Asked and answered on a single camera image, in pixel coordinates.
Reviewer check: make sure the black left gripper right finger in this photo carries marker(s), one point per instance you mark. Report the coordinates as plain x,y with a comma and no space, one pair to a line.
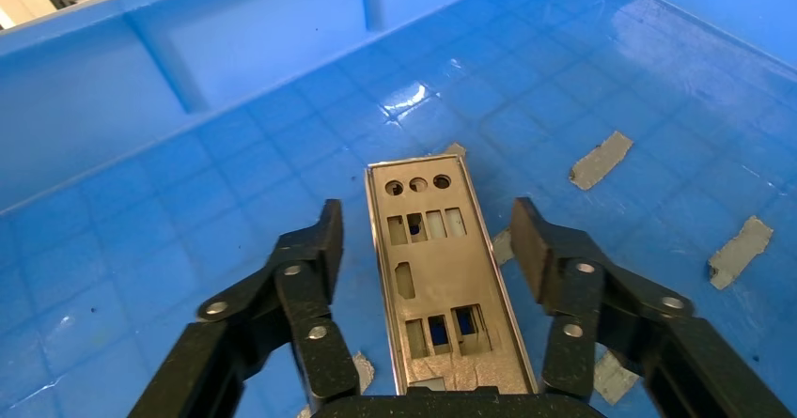
579,291

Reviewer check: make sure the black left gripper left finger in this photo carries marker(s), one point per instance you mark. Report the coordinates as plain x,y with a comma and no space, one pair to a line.
311,291

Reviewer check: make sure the metal shield plates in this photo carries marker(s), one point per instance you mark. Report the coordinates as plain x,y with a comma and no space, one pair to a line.
436,278

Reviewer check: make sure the blue plastic tray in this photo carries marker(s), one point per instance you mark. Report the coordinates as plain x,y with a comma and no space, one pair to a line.
187,216

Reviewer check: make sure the grey masking tape piece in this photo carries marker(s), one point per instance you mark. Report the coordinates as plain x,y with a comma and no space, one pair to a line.
601,161
613,381
365,373
456,150
741,252
502,247

